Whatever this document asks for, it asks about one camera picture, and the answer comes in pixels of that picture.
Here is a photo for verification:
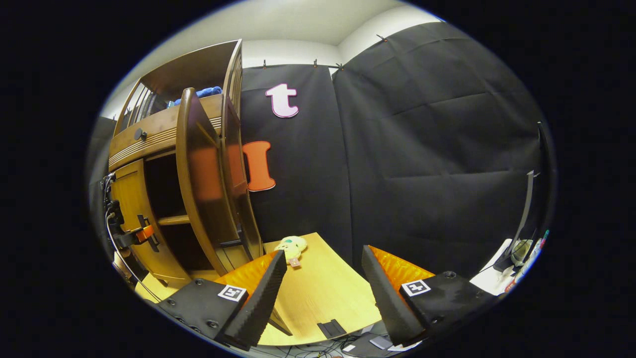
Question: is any yellow green plush toy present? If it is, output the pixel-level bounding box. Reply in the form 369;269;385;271
274;236;308;269

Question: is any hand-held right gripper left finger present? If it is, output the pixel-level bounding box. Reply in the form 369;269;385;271
159;250;288;351

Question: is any black table clamp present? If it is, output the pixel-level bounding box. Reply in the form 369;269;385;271
317;319;347;340

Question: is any wooden ribbed cabinet drawer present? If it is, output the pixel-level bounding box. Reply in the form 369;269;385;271
108;93;224;172

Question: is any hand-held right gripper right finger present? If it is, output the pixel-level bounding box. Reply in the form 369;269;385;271
361;245;497;347

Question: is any black backdrop cloth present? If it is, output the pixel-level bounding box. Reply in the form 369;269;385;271
87;21;547;281

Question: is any wooden cabinet door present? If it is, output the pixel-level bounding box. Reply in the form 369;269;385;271
110;159;192;286
176;88;249;276

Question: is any grey thin stand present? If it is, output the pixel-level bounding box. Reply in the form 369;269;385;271
494;171;536;273

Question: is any wooden double-door shoe cabinet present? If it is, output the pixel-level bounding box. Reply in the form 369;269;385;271
107;39;264;289

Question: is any blue folded towel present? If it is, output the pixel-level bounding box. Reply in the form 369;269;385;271
174;86;223;106

